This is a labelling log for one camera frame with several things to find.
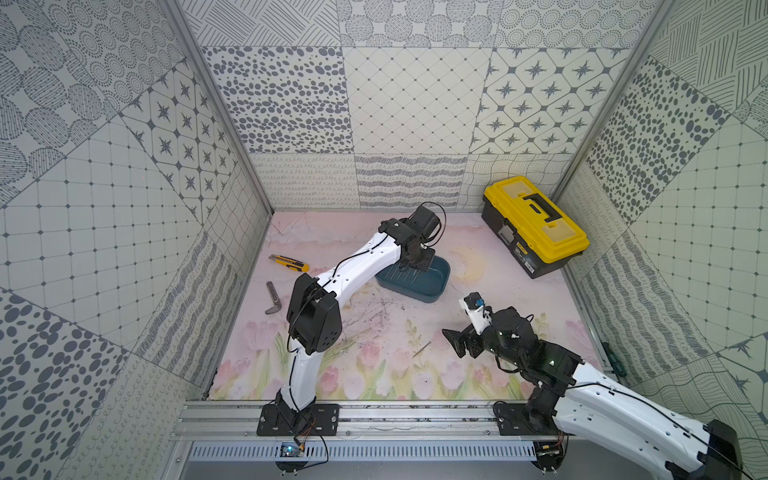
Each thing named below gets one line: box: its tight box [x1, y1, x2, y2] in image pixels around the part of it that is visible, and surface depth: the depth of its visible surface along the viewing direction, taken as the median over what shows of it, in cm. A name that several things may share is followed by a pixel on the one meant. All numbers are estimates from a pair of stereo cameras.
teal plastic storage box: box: [375, 256, 451, 303], surface depth 102 cm
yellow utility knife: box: [268, 254, 310, 273], surface depth 106 cm
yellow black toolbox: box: [481, 176, 590, 279], surface depth 99 cm
